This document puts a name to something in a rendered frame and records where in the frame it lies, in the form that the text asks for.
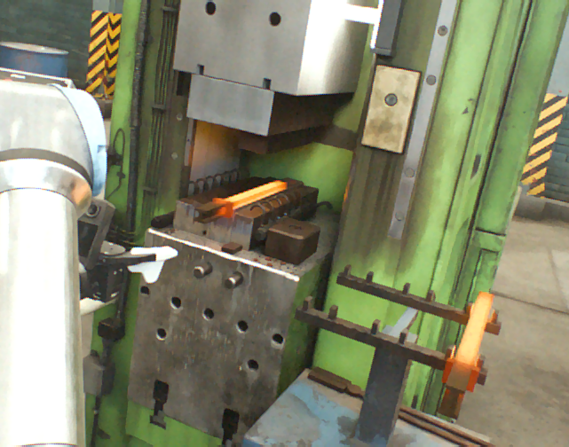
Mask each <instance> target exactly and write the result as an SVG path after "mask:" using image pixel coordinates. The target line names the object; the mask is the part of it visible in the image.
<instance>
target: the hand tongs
mask: <svg viewBox="0 0 569 447"><path fill-rule="evenodd" d="M307 378H308V379H310V380H314V381H316V382H318V383H319V384H321V385H324V386H326V387H328V388H332V389H333V390H335V391H337V392H340V393H342V394H343V393H344V392H345V391H346V392H347V394H348V395H349V396H353V397H361V398H362V399H363V398H364V395H365V391H363V390H362V388H361V387H360V386H358V385H354V384H352V382H351V381H350V380H347V379H345V378H343V377H340V376H338V375H336V374H334V373H331V372H329V371H326V370H324V369H322V368H320V367H318V366H317V367H315V368H314V369H313V371H310V372H309V373H308V377H307ZM400 410H401V411H403V412H406V413H408V414H411V415H413V416H415V417H417V418H419V419H421V420H425V421H427V422H429V423H431V424H433V425H435V426H437V427H441V428H443V429H445V430H447V431H449V432H451V433H454V434H456V435H458V436H461V437H463V438H465V439H467V440H470V441H472V442H474V443H477V444H479V445H481V446H484V447H499V446H497V445H494V444H492V443H489V442H487V441H485V440H482V439H480V438H478V437H476V436H474V435H471V434H468V433H466V432H464V431H462V430H460V429H458V428H456V427H452V426H450V425H447V424H446V423H444V422H442V421H439V420H436V419H433V418H432V417H430V416H427V415H425V414H423V413H421V412H418V411H416V410H413V409H411V408H409V407H406V406H405V405H403V404H402V405H401V406H400ZM398 418H400V419H403V420H405V421H407V422H409V423H412V424H414V425H416V426H418V427H421V428H423V429H425V430H427V431H430V432H432V433H433V434H435V435H439V436H441V437H443V438H446V439H447V440H449V441H451V442H453V443H457V444H459V445H461V446H463V447H478V446H477V445H474V444H472V443H468V442H466V441H464V440H463V439H460V438H458V437H456V436H454V435H450V434H448V433H447V432H444V431H442V430H440V429H438V428H435V427H433V426H431V425H428V424H426V423H424V422H422V421H420V420H417V419H415V418H412V417H410V416H408V415H406V414H405V413H402V412H399V416H398Z"/></svg>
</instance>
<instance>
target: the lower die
mask: <svg viewBox="0 0 569 447"><path fill-rule="evenodd" d="M286 179H288V180H292V181H295V182H298V183H295V184H292V185H289V186H287V187H284V188H281V189H279V190H277V191H275V192H270V193H268V194H266V195H264V196H261V197H259V198H256V199H253V200H250V201H248V202H245V203H242V204H240V205H238V206H236V207H233V212H232V217H230V218H228V217H222V218H219V219H217V220H215V221H213V222H210V223H206V224H203V223H198V222H195V221H194V219H195V217H198V216H199V212H198V211H196V210H195V208H197V207H199V206H202V205H204V204H207V203H210V202H212V201H213V199H214V198H219V199H222V200H224V199H227V198H230V197H233V196H234V195H237V194H240V193H243V192H247V191H250V190H252V189H255V188H258V187H260V186H263V185H266V184H270V183H272V182H275V181H283V180H286ZM300 185H303V186H305V187H306V188H307V189H308V190H309V197H308V201H307V203H308V204H311V203H313V204H316V203H317V199H318V194H319V189H318V188H314V187H311V186H307V185H304V182H302V181H298V180H295V179H291V178H288V177H285V178H283V179H278V178H275V177H271V176H269V177H266V178H262V177H258V176H253V177H250V178H247V179H243V180H241V181H238V182H235V183H232V184H227V185H224V186H221V187H218V188H215V189H212V190H209V191H206V192H201V193H198V194H195V195H193V196H190V197H186V198H183V199H181V200H176V206H175V213H174V220H173V227H174V228H177V229H180V230H182V231H188V232H191V233H193V234H196V235H200V236H203V237H205V238H208V239H213V240H216V241H219V242H223V243H226V244H228V243H230V242H234V243H237V244H240V245H243V247H242V249H245V250H248V251H249V250H250V249H252V248H254V247H256V246H258V245H260V244H262V243H264V242H266V239H265V240H263V241H257V240H256V239H254V233H255V231H256V230H257V229H258V228H260V227H259V226H260V224H261V221H262V215H263V210H262V209H261V208H260V207H254V208H253V211H250V208H251V206H252V205H254V204H259V203H260V202H261V201H263V200H269V199H270V198H271V197H276V196H277V195H278V194H283V193H284V192H286V191H290V190H291V189H293V188H297V187H298V186H300ZM299 190H300V191H301V192H302V194H303V199H302V204H301V208H302V207H303V206H304V203H305V198H306V190H305V189H304V188H300V189H299ZM293 193H294V194H295V195H296V205H295V211H296V210H297V207H298V205H299V200H300V193H299V192H296V191H293ZM286 196H287V197H288V200H289V204H288V214H289V213H290V209H292V205H293V200H294V198H293V196H292V195H291V194H288V193H287V194H286ZM278 199H279V200H280V201H281V215H280V217H281V218H282V217H283V213H284V212H285V208H286V203H287V202H286V199H285V198H282V197H279V198H278ZM270 202H271V203H272V204H273V208H274V210H273V222H274V220H276V216H277V215H278V209H279V203H278V201H277V200H271V201H270ZM262 206H263V207H264V208H265V222H264V225H267V224H268V220H269V219H270V214H271V206H270V205H269V204H267V203H264V204H263V205H262ZM203 231H206V232H207V234H206V235H203V233H202V232H203Z"/></svg>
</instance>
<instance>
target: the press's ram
mask: <svg viewBox="0 0 569 447"><path fill-rule="evenodd" d="M374 1H375V0H181V4H180V12H179V19H178V33H177V41H176V50H175V57H174V65H173V69H175V70H178V71H182V72H187V73H190V74H195V75H204V76H207V77H211V78H215V79H219V80H224V81H228V82H236V83H239V84H244V85H248V86H252V87H257V88H261V89H270V90H273V91H277V92H281V93H286V94H289V95H294V96H302V95H318V94H333V93H349V92H356V89H357V85H358V80H359V76H360V68H361V63H362V59H363V54H364V50H365V45H366V40H367V32H368V28H369V23H370V24H376V21H377V16H378V12H379V10H377V9H373V5H374Z"/></svg>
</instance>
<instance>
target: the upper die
mask: <svg viewBox="0 0 569 447"><path fill-rule="evenodd" d="M336 96H337V93H333V94H318V95H302V96H294V95H289V94H286V93H281V92H277V91H273V90H270V89H261V88H257V87H252V86H248V85H244V84H239V83H236V82H228V81H224V80H219V79H215V78H211V77H207V76H204V75H203V74H192V80H191V87H190V94H189V101H188V108H187V116H186V117H189V118H193V119H196V120H200V121H205V122H211V123H215V124H218V125H222V126H226V127H230V128H234V129H240V130H244V131H247V132H251V133H255V134H259V135H263V136H271V135H277V134H281V133H286V132H291V131H296V130H301V129H309V128H314V127H319V126H324V125H329V124H331V123H332V120H333V114H334V110H335V105H336Z"/></svg>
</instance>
